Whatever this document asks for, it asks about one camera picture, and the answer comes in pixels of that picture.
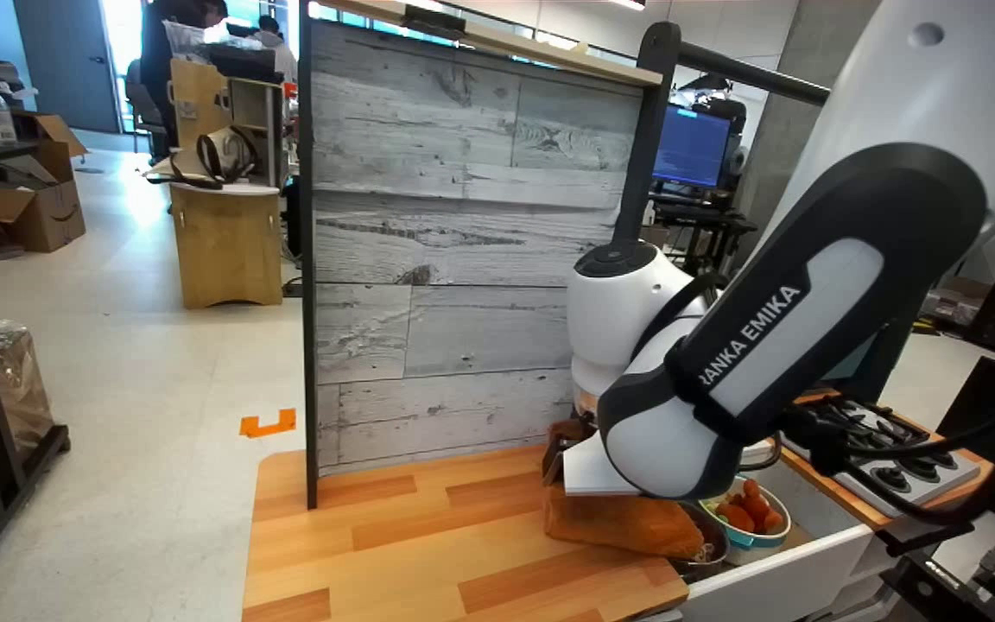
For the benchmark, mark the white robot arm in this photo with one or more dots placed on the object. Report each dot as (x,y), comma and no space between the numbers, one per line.
(894,188)

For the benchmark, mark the cardboard box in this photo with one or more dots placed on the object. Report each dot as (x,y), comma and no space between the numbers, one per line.
(40,203)

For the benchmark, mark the white teal-rimmed pot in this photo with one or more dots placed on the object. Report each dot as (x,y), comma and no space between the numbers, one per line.
(740,536)

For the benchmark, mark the blue monitor screen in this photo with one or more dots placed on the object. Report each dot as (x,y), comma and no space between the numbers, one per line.
(694,151)

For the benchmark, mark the white sink unit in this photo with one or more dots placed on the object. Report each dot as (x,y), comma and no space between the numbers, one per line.
(795,577)

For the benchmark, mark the black frame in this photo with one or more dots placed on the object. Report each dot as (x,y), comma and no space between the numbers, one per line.
(625,293)

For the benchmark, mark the wooden stool cabinet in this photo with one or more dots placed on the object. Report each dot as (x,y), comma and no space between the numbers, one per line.
(231,242)

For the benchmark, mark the orange floor bracket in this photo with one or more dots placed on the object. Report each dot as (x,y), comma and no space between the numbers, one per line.
(256,425)

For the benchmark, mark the orange towel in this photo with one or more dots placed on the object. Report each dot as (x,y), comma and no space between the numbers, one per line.
(642,527)

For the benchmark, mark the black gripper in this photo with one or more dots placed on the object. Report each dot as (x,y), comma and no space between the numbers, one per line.
(560,436)

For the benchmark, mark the toy stove top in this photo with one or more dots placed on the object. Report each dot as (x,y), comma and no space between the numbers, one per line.
(885,458)

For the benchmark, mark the grey wood backsplash panel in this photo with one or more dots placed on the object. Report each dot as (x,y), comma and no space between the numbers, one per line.
(447,194)

